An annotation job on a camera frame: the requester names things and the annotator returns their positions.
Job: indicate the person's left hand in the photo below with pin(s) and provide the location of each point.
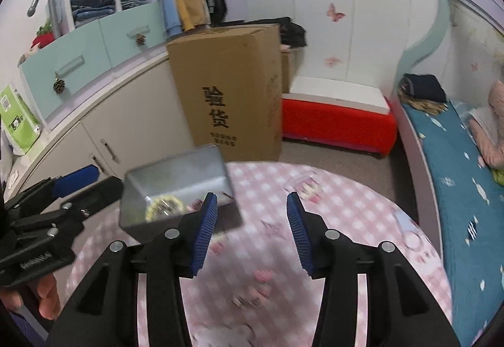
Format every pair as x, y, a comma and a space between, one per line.
47, 294

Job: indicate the pinecone ornament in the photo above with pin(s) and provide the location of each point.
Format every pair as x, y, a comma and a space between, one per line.
59, 86
141, 40

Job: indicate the small cardboard box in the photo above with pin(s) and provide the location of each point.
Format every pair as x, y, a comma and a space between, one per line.
288, 69

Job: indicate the beige low cabinet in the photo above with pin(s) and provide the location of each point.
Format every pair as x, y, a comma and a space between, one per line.
138, 114

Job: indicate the red strawberry plush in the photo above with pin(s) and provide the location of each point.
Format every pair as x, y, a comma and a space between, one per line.
43, 38

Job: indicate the faint pink butterfly sticker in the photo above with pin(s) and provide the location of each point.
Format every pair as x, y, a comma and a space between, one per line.
332, 61

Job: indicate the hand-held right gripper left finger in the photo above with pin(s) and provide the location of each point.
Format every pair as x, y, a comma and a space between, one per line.
204, 233

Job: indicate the teal bunk bed frame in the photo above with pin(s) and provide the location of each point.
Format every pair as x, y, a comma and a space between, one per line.
423, 55

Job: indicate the teal drawer cabinet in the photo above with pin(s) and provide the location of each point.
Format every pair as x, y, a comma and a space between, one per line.
98, 51

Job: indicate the large cardboard box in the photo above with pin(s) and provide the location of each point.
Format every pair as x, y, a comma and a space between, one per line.
232, 95

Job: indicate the blue printed bedsheet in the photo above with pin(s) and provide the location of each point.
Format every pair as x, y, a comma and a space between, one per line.
464, 193

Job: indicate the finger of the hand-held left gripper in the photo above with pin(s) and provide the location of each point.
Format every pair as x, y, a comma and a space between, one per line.
76, 177
94, 195

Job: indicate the white pillow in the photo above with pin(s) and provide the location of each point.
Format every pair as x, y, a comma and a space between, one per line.
481, 118

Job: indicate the round table, pink checked cloth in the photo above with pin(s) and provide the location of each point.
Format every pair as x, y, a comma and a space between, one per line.
256, 311

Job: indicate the black clothes pile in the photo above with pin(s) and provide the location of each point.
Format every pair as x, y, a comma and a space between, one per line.
291, 34

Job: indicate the tan folded clothes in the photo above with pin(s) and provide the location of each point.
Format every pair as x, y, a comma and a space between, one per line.
429, 107

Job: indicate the pink plush toy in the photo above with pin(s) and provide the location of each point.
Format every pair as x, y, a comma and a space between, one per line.
29, 52

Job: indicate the red ottoman with white top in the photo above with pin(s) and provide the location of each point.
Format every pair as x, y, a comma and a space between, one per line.
338, 122

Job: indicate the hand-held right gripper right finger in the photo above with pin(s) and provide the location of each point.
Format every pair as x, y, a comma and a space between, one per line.
299, 236

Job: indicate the pink and green folded quilt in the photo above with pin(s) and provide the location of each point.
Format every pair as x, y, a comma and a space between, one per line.
494, 126

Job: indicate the grey metal tin box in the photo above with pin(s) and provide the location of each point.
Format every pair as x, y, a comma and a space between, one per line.
177, 177

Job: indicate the green paper bag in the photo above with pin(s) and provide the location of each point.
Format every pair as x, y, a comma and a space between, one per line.
17, 118

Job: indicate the dark folded clothes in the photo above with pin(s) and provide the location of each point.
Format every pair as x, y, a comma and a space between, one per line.
425, 88

